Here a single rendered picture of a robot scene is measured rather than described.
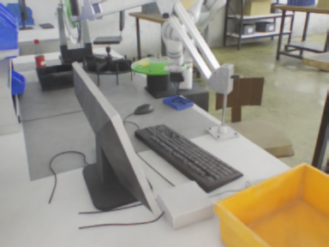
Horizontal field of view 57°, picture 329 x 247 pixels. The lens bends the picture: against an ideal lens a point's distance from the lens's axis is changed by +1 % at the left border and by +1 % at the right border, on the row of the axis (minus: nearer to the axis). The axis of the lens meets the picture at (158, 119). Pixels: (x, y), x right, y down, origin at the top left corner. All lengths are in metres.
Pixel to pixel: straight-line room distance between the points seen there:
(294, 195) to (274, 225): 0.12
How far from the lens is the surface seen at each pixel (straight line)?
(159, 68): 1.59
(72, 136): 1.30
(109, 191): 0.93
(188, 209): 0.80
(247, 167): 1.06
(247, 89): 2.09
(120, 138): 0.63
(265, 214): 0.88
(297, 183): 0.93
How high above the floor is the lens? 1.49
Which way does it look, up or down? 25 degrees down
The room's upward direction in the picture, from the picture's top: 2 degrees counter-clockwise
